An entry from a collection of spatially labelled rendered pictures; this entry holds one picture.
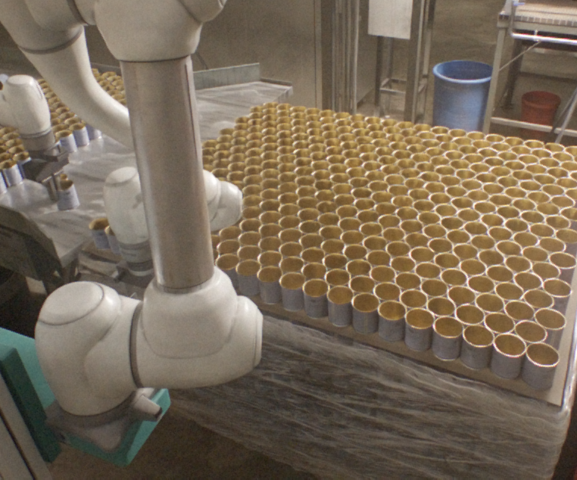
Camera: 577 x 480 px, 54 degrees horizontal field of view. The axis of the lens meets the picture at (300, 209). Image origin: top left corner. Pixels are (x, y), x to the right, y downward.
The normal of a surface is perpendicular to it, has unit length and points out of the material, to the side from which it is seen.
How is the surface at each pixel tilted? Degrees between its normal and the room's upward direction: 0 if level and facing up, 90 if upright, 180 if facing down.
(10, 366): 90
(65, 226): 0
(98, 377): 87
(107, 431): 15
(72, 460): 0
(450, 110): 93
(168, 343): 74
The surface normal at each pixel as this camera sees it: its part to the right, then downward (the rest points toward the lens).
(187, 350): 0.05, 0.36
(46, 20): -0.02, 0.91
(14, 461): 0.93, 0.18
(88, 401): 0.21, 0.58
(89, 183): -0.03, -0.83
